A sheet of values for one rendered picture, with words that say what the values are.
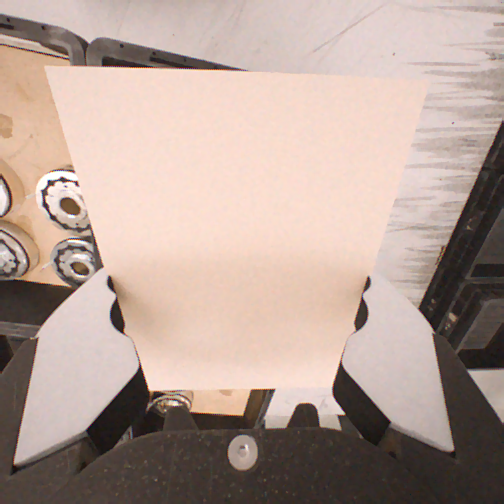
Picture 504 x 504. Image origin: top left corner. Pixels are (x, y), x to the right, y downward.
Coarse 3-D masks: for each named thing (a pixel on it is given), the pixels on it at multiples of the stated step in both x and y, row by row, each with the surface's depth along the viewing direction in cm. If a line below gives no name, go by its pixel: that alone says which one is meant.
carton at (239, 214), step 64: (64, 128) 8; (128, 128) 8; (192, 128) 8; (256, 128) 8; (320, 128) 8; (384, 128) 8; (128, 192) 9; (192, 192) 9; (256, 192) 9; (320, 192) 9; (384, 192) 9; (128, 256) 10; (192, 256) 10; (256, 256) 10; (320, 256) 11; (128, 320) 12; (192, 320) 12; (256, 320) 12; (320, 320) 12; (192, 384) 15; (256, 384) 15; (320, 384) 15
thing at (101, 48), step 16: (96, 48) 22; (112, 48) 22; (128, 48) 22; (144, 48) 22; (96, 64) 22; (144, 64) 23; (160, 64) 23; (176, 64) 24; (192, 64) 23; (208, 64) 23
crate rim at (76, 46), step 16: (0, 16) 21; (16, 16) 21; (0, 32) 21; (16, 32) 21; (32, 32) 21; (48, 32) 21; (64, 32) 21; (80, 48) 22; (80, 64) 22; (96, 256) 32; (96, 272) 33; (0, 320) 37; (16, 320) 38
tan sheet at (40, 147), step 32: (0, 64) 30; (32, 64) 30; (64, 64) 30; (0, 96) 31; (32, 96) 32; (0, 128) 33; (32, 128) 33; (32, 160) 35; (64, 160) 36; (32, 192) 38; (32, 224) 40
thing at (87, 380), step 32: (96, 288) 10; (64, 320) 8; (96, 320) 8; (64, 352) 7; (96, 352) 7; (128, 352) 7; (32, 384) 6; (64, 384) 6; (96, 384) 6; (128, 384) 6; (32, 416) 6; (64, 416) 6; (96, 416) 6; (128, 416) 7; (32, 448) 5; (96, 448) 6
